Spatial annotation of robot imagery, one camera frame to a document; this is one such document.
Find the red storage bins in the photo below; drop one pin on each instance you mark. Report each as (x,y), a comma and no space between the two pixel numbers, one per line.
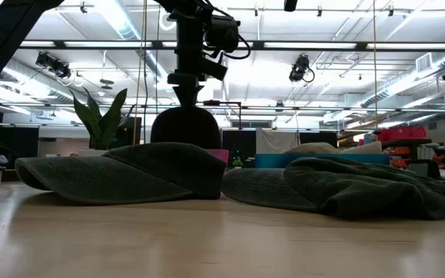
(402,134)

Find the small potted plant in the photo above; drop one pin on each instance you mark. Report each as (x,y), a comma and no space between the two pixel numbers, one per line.
(238,163)

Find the black boom stand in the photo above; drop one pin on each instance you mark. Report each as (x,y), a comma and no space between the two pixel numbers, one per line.
(212,102)

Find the dark storage shelf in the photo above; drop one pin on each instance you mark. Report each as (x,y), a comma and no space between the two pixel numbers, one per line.
(412,143)

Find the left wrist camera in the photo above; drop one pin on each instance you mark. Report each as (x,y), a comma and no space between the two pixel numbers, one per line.
(212,68)

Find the pink plastic bin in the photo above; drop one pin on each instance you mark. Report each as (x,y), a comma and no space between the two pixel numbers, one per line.
(219,155)

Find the green snake plant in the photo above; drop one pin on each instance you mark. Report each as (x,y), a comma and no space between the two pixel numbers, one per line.
(104,127)

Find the white hanging cloth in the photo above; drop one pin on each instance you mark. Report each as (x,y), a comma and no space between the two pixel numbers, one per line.
(274,141)

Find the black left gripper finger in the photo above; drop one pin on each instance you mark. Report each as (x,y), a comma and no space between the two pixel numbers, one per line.
(183,94)
(193,94)

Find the black overhead frame bar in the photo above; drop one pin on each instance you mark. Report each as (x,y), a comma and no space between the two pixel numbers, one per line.
(257,44)

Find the dark baseball cap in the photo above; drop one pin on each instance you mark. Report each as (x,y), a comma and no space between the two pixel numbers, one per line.
(342,193)
(185,129)
(130,177)

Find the blue plastic bin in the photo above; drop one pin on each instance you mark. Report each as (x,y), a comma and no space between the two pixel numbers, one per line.
(269,160)

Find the black partition panel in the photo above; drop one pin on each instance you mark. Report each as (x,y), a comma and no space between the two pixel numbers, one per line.
(18,141)
(245,143)

